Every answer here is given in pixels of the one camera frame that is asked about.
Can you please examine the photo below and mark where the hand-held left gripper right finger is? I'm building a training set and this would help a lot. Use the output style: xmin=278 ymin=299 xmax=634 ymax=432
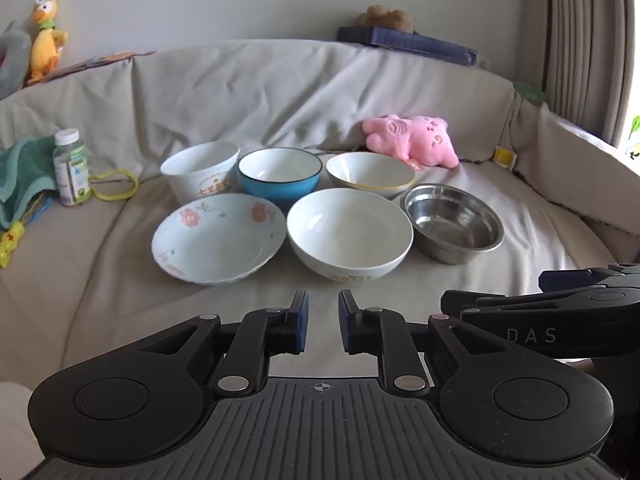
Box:
xmin=338 ymin=289 xmax=507 ymax=394

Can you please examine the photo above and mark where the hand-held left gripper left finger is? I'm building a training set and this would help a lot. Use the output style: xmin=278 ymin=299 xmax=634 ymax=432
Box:
xmin=134 ymin=289 xmax=310 ymax=394

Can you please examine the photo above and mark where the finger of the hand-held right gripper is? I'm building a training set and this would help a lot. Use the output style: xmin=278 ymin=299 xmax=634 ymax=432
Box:
xmin=440 ymin=289 xmax=596 ymax=322
xmin=539 ymin=262 xmax=640 ymax=292

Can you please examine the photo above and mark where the stainless steel bowl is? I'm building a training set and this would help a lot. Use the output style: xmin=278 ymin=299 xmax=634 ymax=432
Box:
xmin=399 ymin=183 xmax=505 ymax=265

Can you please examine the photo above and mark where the large white bowl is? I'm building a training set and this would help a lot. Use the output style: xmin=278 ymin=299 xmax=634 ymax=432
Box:
xmin=286 ymin=188 xmax=415 ymax=284

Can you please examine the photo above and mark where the white floral plate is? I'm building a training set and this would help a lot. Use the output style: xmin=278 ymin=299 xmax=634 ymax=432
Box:
xmin=151 ymin=193 xmax=288 ymax=286

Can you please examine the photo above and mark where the blue bowl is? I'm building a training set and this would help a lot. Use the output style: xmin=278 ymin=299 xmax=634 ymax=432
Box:
xmin=237 ymin=147 xmax=324 ymax=212

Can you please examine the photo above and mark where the white bowl yellow rim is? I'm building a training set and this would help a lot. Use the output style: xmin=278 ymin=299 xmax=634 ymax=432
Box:
xmin=325 ymin=152 xmax=417 ymax=200

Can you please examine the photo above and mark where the tall white bowl orange print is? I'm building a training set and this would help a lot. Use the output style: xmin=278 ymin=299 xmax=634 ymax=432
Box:
xmin=160 ymin=140 xmax=242 ymax=206

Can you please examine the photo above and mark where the pink plush toy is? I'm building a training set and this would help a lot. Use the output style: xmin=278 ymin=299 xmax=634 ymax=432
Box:
xmin=362 ymin=113 xmax=460 ymax=170

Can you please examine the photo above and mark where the beige curtain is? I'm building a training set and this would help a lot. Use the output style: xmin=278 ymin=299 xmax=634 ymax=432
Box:
xmin=544 ymin=0 xmax=640 ymax=147

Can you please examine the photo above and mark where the dark blue flat box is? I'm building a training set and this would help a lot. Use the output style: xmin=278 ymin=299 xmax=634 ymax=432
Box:
xmin=336 ymin=25 xmax=479 ymax=67

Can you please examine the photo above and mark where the green label plastic bottle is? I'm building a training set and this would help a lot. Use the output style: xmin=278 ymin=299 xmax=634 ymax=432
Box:
xmin=53 ymin=128 xmax=93 ymax=207

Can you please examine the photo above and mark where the brown plush toy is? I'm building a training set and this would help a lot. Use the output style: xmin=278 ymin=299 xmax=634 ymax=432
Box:
xmin=354 ymin=4 xmax=415 ymax=35

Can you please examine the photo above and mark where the small yellow plastic toy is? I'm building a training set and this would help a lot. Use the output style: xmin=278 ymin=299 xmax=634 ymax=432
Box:
xmin=0 ymin=221 xmax=27 ymax=269

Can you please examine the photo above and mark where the green towel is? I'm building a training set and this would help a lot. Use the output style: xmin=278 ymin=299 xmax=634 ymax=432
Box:
xmin=0 ymin=135 xmax=60 ymax=231

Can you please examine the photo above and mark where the orange picture book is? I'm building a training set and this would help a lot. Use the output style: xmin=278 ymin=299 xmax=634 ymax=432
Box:
xmin=36 ymin=50 xmax=157 ymax=84

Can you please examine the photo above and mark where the yellow duck plush toy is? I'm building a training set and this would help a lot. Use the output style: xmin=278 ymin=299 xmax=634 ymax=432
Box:
xmin=27 ymin=0 xmax=70 ymax=86

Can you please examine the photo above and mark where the grey plush toy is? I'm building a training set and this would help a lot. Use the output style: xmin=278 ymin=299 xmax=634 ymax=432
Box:
xmin=0 ymin=21 xmax=32 ymax=102

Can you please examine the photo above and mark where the yellow ring toy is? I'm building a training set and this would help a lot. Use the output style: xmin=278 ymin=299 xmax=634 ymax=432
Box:
xmin=90 ymin=167 xmax=140 ymax=202

